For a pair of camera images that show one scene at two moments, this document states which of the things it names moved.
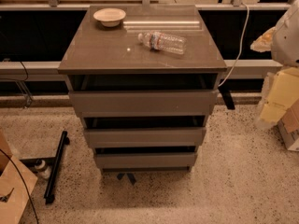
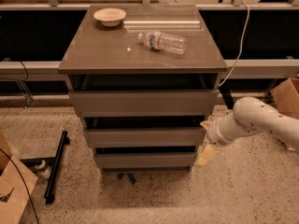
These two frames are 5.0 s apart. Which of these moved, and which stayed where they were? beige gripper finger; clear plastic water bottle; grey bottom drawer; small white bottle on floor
Moved: beige gripper finger
Stayed: clear plastic water bottle; grey bottom drawer; small white bottle on floor
